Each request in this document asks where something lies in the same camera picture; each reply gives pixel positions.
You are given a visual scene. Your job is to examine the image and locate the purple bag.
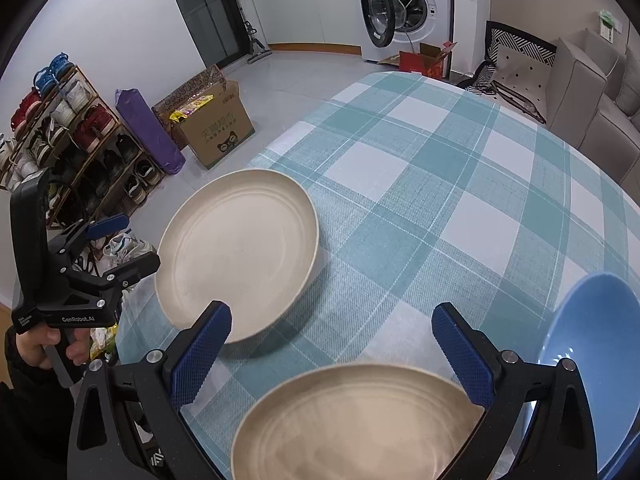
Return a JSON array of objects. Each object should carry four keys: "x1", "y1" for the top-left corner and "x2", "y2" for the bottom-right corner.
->
[{"x1": 115, "y1": 88, "x2": 186, "y2": 176}]

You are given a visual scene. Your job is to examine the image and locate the beige round plate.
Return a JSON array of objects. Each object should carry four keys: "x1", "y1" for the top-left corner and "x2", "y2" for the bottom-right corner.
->
[
  {"x1": 231, "y1": 364, "x2": 486, "y2": 480},
  {"x1": 154, "y1": 169, "x2": 321, "y2": 345}
]

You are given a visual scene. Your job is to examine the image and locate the red cardboard box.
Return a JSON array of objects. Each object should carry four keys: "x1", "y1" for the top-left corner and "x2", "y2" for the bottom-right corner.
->
[{"x1": 377, "y1": 41, "x2": 458, "y2": 79}]

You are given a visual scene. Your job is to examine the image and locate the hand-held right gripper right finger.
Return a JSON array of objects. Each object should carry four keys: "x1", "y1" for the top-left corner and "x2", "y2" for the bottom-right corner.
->
[{"x1": 431, "y1": 302, "x2": 598, "y2": 480}]

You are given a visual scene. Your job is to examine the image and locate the person's left hand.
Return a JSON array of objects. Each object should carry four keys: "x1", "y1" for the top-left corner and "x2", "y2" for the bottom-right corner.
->
[{"x1": 7, "y1": 327, "x2": 90, "y2": 368}]

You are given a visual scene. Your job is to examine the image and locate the brown cardboard box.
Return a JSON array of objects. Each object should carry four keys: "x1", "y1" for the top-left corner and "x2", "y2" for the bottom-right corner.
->
[{"x1": 170, "y1": 80, "x2": 256, "y2": 170}]

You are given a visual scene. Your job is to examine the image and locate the patterned brown box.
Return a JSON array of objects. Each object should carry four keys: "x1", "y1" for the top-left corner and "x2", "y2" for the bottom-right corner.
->
[{"x1": 151, "y1": 64, "x2": 226, "y2": 126}]

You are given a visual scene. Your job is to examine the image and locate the stick vacuum cleaner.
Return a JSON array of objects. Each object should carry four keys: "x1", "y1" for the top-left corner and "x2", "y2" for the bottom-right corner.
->
[{"x1": 240, "y1": 5, "x2": 273, "y2": 64}]

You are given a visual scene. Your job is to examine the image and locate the wooden shoe rack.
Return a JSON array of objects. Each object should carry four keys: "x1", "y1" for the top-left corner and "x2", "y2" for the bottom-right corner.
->
[{"x1": 0, "y1": 62, "x2": 166, "y2": 241}]

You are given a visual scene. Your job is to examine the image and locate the teal checked tablecloth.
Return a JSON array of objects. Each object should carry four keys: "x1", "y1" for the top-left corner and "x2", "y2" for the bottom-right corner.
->
[{"x1": 116, "y1": 71, "x2": 640, "y2": 480}]

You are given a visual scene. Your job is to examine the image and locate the blue bowl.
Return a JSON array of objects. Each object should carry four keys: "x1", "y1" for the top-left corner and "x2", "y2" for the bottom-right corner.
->
[{"x1": 520, "y1": 271, "x2": 640, "y2": 480}]

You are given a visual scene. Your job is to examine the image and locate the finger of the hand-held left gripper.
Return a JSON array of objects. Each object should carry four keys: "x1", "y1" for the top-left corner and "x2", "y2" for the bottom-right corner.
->
[
  {"x1": 47, "y1": 213, "x2": 130, "y2": 261},
  {"x1": 67, "y1": 253, "x2": 161, "y2": 298}
]

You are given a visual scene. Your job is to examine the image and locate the person's left forearm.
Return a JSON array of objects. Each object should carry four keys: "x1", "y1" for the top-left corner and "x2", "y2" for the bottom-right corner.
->
[{"x1": 0, "y1": 355, "x2": 76, "y2": 480}]

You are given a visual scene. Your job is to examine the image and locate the grey sofa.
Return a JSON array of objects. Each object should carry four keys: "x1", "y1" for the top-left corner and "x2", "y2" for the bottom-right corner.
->
[{"x1": 545, "y1": 25, "x2": 640, "y2": 186}]

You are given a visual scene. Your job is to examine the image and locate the grey cushion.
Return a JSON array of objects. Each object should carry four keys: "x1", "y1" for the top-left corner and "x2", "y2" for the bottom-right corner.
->
[{"x1": 612, "y1": 45, "x2": 640, "y2": 126}]

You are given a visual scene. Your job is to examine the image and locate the white washing machine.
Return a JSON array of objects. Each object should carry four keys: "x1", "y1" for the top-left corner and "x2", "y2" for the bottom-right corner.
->
[{"x1": 348, "y1": 0, "x2": 455, "y2": 63}]

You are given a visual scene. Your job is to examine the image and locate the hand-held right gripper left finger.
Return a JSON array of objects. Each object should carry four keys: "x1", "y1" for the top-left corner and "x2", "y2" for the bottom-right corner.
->
[{"x1": 67, "y1": 301, "x2": 233, "y2": 480}]

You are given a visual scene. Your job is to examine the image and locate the white wall panel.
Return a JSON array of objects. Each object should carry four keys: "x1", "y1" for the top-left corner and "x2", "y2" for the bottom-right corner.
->
[{"x1": 597, "y1": 8, "x2": 617, "y2": 41}]

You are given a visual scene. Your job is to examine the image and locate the yellow snack packets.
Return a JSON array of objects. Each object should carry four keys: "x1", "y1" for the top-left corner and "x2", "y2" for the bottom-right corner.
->
[{"x1": 169, "y1": 95, "x2": 216, "y2": 123}]

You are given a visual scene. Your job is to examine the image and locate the dark glass door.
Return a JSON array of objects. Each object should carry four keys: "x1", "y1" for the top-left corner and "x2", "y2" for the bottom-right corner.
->
[{"x1": 160, "y1": 0, "x2": 246, "y2": 68}]

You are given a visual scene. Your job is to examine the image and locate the white lower kitchen cabinets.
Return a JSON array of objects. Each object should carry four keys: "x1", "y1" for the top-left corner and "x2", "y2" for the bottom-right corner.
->
[{"x1": 247, "y1": 0, "x2": 363, "y2": 56}]

